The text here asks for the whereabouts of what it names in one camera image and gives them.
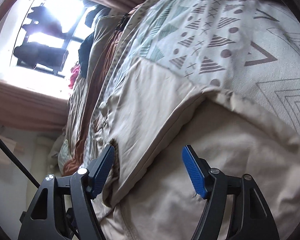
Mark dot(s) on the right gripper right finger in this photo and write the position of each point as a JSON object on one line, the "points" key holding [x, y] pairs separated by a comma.
{"points": [[251, 217]]}

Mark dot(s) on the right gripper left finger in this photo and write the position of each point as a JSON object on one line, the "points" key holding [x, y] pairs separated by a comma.
{"points": [[62, 208]]}

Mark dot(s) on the orange brown blanket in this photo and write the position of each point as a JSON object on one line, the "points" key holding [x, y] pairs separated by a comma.
{"points": [[77, 159]]}

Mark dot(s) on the light green pillow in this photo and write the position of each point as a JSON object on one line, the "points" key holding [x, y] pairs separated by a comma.
{"points": [[64, 155]]}

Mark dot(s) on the cream padded headboard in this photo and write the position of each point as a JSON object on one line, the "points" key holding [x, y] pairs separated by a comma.
{"points": [[45, 157]]}

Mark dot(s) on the left pink curtain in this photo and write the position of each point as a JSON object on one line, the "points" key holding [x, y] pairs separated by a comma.
{"points": [[31, 111]]}

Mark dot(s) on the pink garment at window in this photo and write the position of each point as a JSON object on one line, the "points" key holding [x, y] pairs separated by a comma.
{"points": [[74, 74]]}

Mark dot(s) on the black garment on duvet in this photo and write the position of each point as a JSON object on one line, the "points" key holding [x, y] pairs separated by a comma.
{"points": [[84, 54]]}

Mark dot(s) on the dark hanging garment left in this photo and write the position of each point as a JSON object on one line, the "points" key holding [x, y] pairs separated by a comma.
{"points": [[33, 53]]}

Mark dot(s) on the dark hanging garment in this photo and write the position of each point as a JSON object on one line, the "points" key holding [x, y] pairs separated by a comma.
{"points": [[43, 22], [33, 53]]}

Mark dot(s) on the patterned white bedspread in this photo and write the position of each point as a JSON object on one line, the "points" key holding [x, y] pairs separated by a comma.
{"points": [[249, 46]]}

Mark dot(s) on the beige duvet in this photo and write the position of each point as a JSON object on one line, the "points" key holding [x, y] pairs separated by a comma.
{"points": [[87, 90]]}

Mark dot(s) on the dark hanging garment right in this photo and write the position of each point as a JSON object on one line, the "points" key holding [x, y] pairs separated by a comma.
{"points": [[43, 22]]}

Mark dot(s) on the dark cushions at window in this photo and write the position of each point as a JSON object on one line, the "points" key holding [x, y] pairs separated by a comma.
{"points": [[98, 11]]}

